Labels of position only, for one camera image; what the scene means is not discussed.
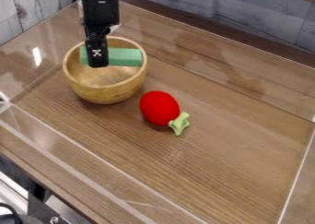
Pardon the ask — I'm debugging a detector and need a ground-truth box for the black metal table bracket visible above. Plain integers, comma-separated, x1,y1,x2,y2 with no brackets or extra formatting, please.
26,183,71,224

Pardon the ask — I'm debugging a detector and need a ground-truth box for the clear acrylic enclosure wall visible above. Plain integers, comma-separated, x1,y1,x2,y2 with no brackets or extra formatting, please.
0,5,315,224

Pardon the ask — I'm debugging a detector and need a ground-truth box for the red plush strawberry toy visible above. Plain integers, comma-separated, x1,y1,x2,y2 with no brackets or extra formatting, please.
139,91,189,136

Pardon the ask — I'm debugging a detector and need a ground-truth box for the light wooden bowl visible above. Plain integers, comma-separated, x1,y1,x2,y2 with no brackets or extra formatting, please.
63,36,148,104

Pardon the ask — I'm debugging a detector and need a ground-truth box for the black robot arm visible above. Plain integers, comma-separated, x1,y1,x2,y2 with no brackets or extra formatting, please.
79,0,119,68

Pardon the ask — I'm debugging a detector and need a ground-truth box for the green rectangular block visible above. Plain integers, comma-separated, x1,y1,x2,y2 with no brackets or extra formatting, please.
80,46,143,66

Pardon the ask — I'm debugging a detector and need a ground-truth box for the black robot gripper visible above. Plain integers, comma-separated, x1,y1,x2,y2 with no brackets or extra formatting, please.
80,0,119,68

